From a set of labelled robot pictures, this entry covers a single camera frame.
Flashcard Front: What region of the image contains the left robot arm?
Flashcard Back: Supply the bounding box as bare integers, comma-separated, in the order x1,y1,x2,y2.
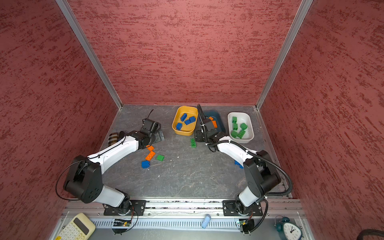
63,118,161,216

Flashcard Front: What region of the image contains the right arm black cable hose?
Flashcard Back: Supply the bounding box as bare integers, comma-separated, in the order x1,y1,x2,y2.
197,104,293,233

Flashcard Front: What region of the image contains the white plastic bin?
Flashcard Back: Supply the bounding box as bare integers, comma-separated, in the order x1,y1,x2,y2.
228,112,255,144

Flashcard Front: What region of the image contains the yellow plastic bin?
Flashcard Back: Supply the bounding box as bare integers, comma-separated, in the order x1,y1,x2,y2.
172,106,199,136

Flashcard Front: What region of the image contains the light blue small cylinder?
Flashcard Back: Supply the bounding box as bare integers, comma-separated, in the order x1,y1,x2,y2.
201,215,211,229

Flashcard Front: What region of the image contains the teal plastic bin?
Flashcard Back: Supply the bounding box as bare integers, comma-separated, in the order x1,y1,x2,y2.
199,110,227,134

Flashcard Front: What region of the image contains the cream calculator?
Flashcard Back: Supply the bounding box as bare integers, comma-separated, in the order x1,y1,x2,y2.
55,213,96,240

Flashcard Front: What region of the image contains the teal alarm clock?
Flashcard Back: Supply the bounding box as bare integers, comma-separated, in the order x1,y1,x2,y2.
275,217,303,240

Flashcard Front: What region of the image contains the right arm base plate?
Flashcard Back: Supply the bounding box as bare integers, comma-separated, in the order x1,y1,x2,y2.
222,200,263,217

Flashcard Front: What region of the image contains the aluminium front rail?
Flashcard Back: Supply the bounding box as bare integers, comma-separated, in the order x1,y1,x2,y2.
60,198,307,219

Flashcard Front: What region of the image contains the blue long lego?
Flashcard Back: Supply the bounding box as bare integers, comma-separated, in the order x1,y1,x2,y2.
181,113,187,122

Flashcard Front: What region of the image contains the green long lego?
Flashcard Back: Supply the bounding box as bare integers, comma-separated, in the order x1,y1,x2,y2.
237,130,246,139

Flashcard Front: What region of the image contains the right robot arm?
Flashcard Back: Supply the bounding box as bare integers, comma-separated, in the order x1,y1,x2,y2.
199,117,281,216

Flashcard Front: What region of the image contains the plaid checkered pouch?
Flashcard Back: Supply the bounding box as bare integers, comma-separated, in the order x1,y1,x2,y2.
108,133,119,147

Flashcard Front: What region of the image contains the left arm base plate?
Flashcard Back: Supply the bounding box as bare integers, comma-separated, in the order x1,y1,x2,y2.
104,200,147,217

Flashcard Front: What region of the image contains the white slotted cable duct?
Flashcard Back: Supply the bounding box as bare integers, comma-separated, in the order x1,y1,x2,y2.
90,218,250,232

